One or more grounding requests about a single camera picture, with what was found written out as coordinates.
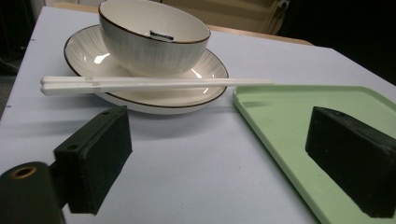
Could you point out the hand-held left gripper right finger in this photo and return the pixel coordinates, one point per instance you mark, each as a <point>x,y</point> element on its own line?
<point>358,161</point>

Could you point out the white ribbed plate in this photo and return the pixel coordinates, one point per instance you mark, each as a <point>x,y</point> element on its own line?
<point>93,59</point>

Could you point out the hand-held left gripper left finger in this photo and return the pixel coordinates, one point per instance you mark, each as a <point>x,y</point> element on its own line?
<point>93,158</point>

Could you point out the white ribbed bowl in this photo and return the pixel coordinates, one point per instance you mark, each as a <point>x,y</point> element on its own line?
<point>152,46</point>

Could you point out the white chopstick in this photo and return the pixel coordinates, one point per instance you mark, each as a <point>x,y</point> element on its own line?
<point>155,86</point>
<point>149,80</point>

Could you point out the green tray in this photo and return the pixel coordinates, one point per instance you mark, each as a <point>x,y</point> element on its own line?
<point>280,124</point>

